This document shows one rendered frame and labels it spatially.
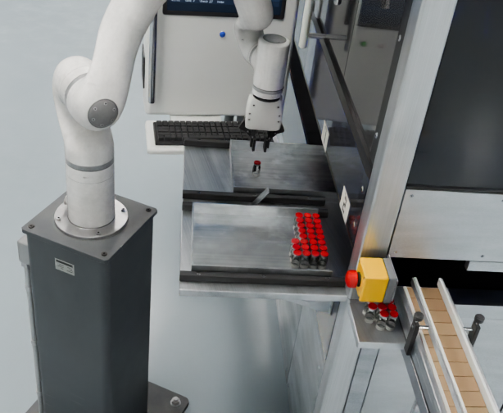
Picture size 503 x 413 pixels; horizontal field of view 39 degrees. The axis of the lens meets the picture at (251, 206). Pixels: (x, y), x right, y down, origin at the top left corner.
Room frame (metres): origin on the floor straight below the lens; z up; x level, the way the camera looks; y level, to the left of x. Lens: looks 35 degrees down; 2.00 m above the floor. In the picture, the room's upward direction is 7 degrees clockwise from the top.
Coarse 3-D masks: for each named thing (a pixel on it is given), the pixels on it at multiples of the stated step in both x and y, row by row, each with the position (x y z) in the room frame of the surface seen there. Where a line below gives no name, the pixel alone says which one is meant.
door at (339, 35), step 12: (324, 0) 2.17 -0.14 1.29; (348, 0) 1.86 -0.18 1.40; (324, 12) 2.14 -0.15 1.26; (336, 12) 1.98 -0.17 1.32; (348, 12) 1.83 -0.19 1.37; (324, 24) 2.11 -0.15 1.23; (336, 24) 1.95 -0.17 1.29; (348, 24) 1.81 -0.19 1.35; (336, 36) 1.93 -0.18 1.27; (348, 36) 1.79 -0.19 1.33; (336, 48) 1.90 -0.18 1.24; (348, 48) 1.76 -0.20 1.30; (336, 60) 1.87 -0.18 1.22
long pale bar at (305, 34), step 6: (306, 0) 2.02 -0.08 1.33; (312, 0) 2.02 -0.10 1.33; (306, 6) 2.02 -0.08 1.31; (312, 6) 2.02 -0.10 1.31; (306, 12) 2.02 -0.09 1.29; (306, 18) 2.02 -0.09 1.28; (306, 24) 2.02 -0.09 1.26; (306, 30) 2.02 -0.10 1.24; (300, 36) 2.03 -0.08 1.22; (306, 36) 2.02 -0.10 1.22; (312, 36) 2.03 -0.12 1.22; (318, 36) 2.03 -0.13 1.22; (324, 36) 2.03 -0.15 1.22; (300, 42) 2.02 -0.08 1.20; (306, 42) 2.02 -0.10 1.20
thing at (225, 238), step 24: (192, 216) 1.48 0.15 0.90; (216, 216) 1.52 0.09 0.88; (240, 216) 1.54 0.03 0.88; (264, 216) 1.55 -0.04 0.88; (288, 216) 1.56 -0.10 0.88; (192, 240) 1.37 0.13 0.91; (216, 240) 1.42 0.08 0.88; (240, 240) 1.43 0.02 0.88; (264, 240) 1.45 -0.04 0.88; (288, 240) 1.46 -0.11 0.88; (192, 264) 1.28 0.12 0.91; (216, 264) 1.33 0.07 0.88; (240, 264) 1.34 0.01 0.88; (264, 264) 1.35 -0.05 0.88; (288, 264) 1.36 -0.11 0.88
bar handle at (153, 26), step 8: (152, 24) 2.11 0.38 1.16; (152, 32) 2.11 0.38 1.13; (152, 40) 2.11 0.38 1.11; (152, 48) 2.11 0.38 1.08; (152, 56) 2.11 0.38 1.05; (152, 64) 2.11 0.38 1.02; (152, 72) 2.11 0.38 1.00; (152, 80) 2.11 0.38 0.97; (152, 88) 2.11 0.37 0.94; (152, 96) 2.11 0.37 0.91
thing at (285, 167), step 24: (240, 144) 1.89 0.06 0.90; (288, 144) 1.91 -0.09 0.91; (312, 144) 1.92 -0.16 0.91; (240, 168) 1.78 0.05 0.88; (264, 168) 1.80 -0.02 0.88; (288, 168) 1.82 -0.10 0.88; (312, 168) 1.83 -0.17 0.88; (240, 192) 1.63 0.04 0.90; (288, 192) 1.65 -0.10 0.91; (312, 192) 1.66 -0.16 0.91; (336, 192) 1.67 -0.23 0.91
